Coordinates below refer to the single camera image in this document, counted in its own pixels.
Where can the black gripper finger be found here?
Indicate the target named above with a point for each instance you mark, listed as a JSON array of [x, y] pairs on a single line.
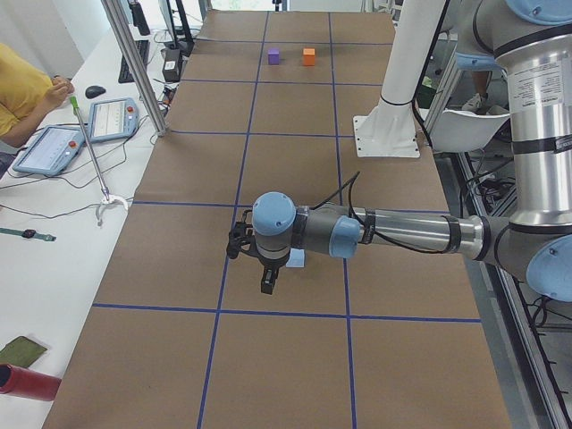
[[268, 280]]

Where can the light blue foam block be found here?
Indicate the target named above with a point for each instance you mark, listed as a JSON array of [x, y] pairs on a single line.
[[296, 259]]

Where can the purple foam block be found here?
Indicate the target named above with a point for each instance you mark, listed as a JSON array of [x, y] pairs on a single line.
[[273, 56]]

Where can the orange foam block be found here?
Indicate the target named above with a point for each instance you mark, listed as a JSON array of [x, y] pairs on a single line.
[[308, 56]]

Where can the reacher grabber stick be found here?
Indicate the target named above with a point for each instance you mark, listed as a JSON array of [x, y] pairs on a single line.
[[108, 198]]

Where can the blue teach pendant far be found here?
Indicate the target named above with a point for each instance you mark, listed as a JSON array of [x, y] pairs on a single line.
[[112, 119]]

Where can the blue teach pendant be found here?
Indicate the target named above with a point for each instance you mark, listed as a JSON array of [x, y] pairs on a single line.
[[51, 151], [112, 119]]

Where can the black power adapter box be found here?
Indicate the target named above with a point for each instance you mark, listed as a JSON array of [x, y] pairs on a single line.
[[172, 65]]

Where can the white plastic chair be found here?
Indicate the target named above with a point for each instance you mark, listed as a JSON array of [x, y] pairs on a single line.
[[463, 131]]

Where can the blue teach pendant near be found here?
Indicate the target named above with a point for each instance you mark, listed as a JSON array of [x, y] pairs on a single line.
[[51, 151]]

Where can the black computer mouse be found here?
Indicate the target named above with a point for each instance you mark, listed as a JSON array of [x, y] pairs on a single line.
[[94, 91]]

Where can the red cylinder bottle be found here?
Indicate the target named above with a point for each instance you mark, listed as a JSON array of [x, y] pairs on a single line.
[[24, 383]]

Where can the person in yellow shirt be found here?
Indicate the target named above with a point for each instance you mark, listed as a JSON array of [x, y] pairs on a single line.
[[28, 95]]

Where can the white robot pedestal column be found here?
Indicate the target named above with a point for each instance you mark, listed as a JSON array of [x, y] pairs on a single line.
[[389, 130]]

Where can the green strap wristwatch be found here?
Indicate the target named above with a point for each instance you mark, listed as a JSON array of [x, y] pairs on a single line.
[[28, 234]]

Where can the aluminium frame post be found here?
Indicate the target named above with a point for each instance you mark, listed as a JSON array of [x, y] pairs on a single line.
[[126, 43]]

